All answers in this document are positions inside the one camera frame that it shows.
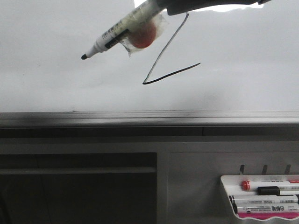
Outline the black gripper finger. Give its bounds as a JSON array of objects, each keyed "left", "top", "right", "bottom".
[{"left": 157, "top": 0, "right": 270, "bottom": 16}]

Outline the white whiteboard marker with magnet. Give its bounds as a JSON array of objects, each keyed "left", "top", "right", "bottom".
[{"left": 81, "top": 0, "right": 166, "bottom": 60}]

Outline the white whiteboard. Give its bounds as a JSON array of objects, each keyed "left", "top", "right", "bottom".
[{"left": 0, "top": 0, "right": 299, "bottom": 112}]

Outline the metal hook left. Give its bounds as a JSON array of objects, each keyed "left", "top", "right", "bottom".
[{"left": 239, "top": 164, "right": 245, "bottom": 175}]

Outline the metal hook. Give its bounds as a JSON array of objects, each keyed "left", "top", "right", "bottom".
[
  {"left": 262, "top": 164, "right": 268, "bottom": 175},
  {"left": 285, "top": 164, "right": 291, "bottom": 175},
  {"left": 239, "top": 164, "right": 245, "bottom": 175}
]

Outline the white marker tray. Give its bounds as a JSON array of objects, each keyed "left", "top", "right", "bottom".
[{"left": 221, "top": 175, "right": 299, "bottom": 224}]

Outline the metal hook middle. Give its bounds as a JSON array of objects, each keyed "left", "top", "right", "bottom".
[{"left": 262, "top": 164, "right": 268, "bottom": 175}]

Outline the red capped marker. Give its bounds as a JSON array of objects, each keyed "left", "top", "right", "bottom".
[{"left": 240, "top": 180, "right": 299, "bottom": 191}]

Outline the dark lower cabinet panel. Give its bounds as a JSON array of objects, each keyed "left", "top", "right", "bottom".
[{"left": 0, "top": 153, "right": 157, "bottom": 224}]

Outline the metal hook right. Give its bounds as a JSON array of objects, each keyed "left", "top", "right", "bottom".
[{"left": 285, "top": 164, "right": 291, "bottom": 175}]

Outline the white marker black end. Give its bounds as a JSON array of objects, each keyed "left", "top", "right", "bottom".
[{"left": 229, "top": 195, "right": 299, "bottom": 203}]

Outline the black capped marker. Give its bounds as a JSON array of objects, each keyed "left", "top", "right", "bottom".
[{"left": 257, "top": 186, "right": 299, "bottom": 196}]

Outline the white marker with label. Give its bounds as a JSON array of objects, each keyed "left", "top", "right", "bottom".
[{"left": 232, "top": 203, "right": 299, "bottom": 214}]

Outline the grey whiteboard frame ledge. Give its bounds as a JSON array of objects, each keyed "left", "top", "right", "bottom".
[{"left": 0, "top": 111, "right": 299, "bottom": 128}]

